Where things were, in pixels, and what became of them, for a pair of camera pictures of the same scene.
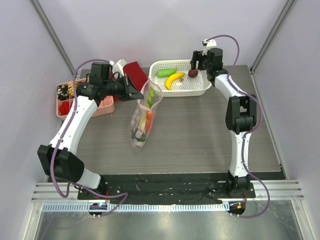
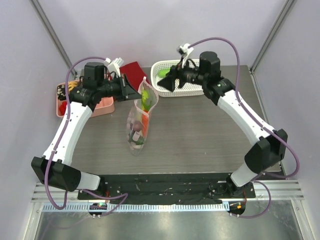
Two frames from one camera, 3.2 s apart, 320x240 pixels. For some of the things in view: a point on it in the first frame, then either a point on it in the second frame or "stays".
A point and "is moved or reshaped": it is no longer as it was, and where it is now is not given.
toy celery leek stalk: [141, 130] is moved or reshaped
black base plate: [169, 188] stays
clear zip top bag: [144, 116] is moved or reshaped
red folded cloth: [136, 74] stays
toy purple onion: [193, 73] is moved or reshaped
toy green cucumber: [166, 72] stays
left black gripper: [132, 93] stays
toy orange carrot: [148, 120] is moved or reshaped
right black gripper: [195, 60] → [180, 75]
